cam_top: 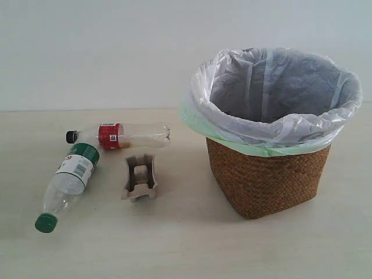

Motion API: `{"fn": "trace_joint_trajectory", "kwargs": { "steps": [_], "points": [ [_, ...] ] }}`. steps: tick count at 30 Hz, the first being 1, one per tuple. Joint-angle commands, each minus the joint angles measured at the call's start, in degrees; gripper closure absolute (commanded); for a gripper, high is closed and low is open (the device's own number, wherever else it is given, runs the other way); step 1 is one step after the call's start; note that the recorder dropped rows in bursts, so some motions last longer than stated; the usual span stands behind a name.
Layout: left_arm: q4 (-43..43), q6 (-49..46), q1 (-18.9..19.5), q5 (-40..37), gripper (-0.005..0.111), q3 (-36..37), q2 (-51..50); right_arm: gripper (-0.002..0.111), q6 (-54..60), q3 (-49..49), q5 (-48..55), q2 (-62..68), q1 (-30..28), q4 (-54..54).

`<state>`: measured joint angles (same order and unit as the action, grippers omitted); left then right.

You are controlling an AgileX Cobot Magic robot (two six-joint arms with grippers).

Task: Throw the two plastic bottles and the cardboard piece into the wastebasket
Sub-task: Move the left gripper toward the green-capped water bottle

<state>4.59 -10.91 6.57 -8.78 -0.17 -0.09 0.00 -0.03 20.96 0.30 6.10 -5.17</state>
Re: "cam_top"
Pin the green label plastic bottle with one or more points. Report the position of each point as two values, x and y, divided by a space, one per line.
67 184

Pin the woven brown basket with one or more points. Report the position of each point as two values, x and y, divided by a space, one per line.
257 186

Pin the light green bag liner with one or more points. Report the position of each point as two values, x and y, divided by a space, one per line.
195 121

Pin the red label plastic bottle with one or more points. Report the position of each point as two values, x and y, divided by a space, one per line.
118 135

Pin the grey cardboard egg carton piece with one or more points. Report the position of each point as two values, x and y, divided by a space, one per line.
141 180

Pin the clear plastic bin liner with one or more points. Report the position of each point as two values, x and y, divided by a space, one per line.
275 98

